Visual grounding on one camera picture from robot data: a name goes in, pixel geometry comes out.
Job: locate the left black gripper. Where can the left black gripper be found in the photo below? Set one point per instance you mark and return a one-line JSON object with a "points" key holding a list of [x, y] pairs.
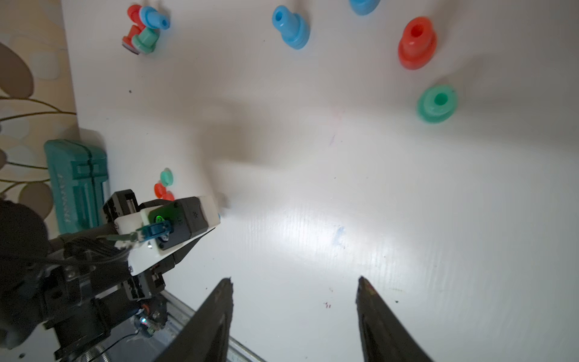
{"points": [[150, 282]]}

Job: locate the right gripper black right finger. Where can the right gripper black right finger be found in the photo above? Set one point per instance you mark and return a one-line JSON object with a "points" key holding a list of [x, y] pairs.
{"points": [[382, 336]]}

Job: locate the green cap top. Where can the green cap top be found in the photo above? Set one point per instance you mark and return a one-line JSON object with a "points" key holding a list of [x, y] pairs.
{"points": [[166, 177]]}

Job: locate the green stamp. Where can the green stamp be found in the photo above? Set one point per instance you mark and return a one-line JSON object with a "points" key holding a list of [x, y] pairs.
{"points": [[146, 41], [437, 104]]}

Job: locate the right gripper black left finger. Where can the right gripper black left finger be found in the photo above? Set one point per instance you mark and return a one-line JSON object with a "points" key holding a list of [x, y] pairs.
{"points": [[206, 336]]}

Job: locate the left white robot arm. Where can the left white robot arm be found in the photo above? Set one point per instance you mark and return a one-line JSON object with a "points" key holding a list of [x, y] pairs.
{"points": [[81, 285]]}

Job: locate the red cap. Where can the red cap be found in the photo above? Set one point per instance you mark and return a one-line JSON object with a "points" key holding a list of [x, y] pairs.
{"points": [[160, 190], [168, 197]]}

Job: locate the red stamp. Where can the red stamp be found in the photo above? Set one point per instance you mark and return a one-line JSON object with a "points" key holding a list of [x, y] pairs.
{"points": [[418, 43], [134, 14], [127, 40]]}

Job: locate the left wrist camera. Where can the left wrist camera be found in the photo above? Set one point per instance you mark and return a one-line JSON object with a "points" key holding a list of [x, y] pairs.
{"points": [[154, 233]]}

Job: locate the red stamp front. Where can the red stamp front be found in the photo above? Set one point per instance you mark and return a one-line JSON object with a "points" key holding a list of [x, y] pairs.
{"points": [[127, 40]]}

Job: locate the red stamp lying back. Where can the red stamp lying back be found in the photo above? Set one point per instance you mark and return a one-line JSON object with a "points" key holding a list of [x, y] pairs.
{"points": [[134, 14]]}

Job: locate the blue stamp large near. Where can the blue stamp large near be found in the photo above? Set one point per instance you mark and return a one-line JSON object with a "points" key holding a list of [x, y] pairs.
{"points": [[153, 19]]}

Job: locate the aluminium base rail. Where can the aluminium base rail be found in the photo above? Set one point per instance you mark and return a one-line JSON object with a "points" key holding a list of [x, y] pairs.
{"points": [[175, 332]]}

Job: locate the green plastic tool case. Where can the green plastic tool case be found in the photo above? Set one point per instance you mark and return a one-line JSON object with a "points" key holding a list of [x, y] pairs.
{"points": [[77, 172]]}

